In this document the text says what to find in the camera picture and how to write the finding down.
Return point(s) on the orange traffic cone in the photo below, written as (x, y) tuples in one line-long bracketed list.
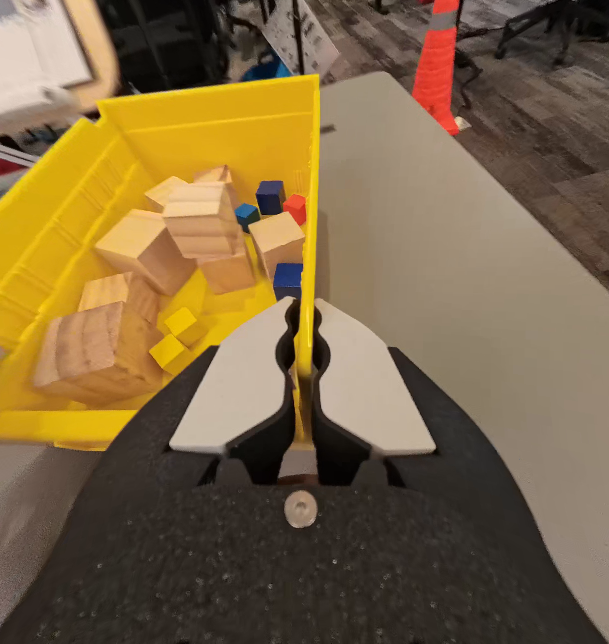
[(435, 65)]

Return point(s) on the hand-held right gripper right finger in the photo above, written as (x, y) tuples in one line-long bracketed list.
[(374, 397)]

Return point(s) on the black tripod stand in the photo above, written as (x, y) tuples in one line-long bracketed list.
[(465, 60)]

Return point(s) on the pile of wooden cubes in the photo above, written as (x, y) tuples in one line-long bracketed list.
[(143, 251)]

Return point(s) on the black office chair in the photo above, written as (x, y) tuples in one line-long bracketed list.
[(168, 40), (560, 20)]

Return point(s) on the printed paper on black stand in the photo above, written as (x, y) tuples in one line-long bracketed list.
[(314, 40)]

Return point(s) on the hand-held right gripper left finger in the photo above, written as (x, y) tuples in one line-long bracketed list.
[(234, 397)]

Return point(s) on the wooden sign board on stand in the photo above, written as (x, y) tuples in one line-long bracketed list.
[(33, 50)]

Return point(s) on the yellow plastic bin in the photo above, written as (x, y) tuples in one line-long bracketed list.
[(209, 126)]

